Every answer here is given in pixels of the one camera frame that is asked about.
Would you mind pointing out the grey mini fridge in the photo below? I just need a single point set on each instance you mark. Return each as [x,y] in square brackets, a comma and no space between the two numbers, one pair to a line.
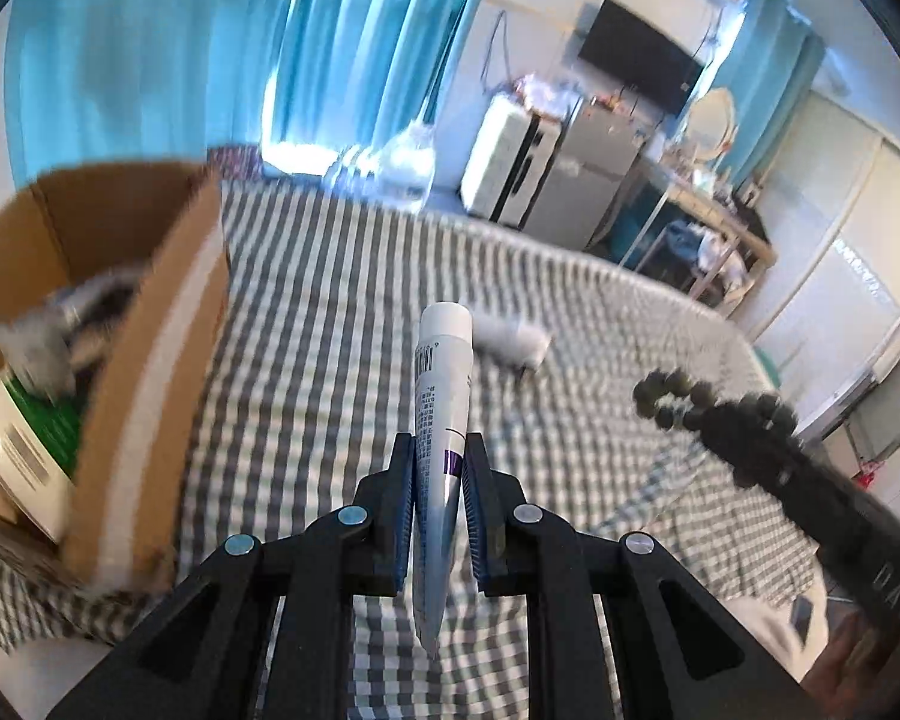
[595,154]

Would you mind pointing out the wooden chair with clothes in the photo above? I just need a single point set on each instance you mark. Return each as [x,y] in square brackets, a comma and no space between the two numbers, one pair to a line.
[707,265]

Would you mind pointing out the green 999 medicine box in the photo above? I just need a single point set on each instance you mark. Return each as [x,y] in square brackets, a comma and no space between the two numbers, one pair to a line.
[38,455]

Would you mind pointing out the silver foil pouch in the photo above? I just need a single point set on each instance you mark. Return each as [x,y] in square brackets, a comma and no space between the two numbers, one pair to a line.
[48,348]

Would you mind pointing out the person's right hand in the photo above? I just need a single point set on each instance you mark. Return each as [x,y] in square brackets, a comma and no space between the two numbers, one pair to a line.
[857,675]

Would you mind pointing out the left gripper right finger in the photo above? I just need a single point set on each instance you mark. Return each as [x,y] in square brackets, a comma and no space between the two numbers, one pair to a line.
[617,628]

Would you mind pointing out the wall mounted black television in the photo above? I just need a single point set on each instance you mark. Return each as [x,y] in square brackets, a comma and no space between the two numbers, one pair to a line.
[643,59]

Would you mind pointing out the white suitcase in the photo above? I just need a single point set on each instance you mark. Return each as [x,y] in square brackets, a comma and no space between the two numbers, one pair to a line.
[507,162]

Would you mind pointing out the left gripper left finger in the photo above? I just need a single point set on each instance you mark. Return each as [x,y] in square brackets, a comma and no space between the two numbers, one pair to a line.
[262,630]

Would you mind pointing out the blue curtain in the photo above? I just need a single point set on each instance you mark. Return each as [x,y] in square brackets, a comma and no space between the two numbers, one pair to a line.
[767,72]
[98,80]

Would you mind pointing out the white tube with cap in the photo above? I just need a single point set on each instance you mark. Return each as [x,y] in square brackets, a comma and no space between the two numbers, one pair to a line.
[442,384]

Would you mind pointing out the white vanity desk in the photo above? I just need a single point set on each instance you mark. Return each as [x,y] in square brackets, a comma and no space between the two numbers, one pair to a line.
[654,196]

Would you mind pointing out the white plastic bottle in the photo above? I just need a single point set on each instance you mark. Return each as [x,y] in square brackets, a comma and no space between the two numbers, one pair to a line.
[516,343]

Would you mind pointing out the brown cardboard box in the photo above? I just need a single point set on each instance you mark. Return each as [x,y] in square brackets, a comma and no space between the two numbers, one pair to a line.
[139,402]

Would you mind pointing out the dark patterned bag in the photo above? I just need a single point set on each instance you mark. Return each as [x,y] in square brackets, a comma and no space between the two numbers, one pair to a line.
[237,162]

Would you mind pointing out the checkered green white tablecloth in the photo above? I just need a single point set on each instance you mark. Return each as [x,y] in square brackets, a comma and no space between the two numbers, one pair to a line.
[311,379]

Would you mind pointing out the clear plastic bag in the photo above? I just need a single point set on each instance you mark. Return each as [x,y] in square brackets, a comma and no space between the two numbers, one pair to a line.
[399,174]

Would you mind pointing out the oval white vanity mirror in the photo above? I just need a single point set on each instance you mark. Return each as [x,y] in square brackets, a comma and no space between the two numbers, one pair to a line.
[710,125]

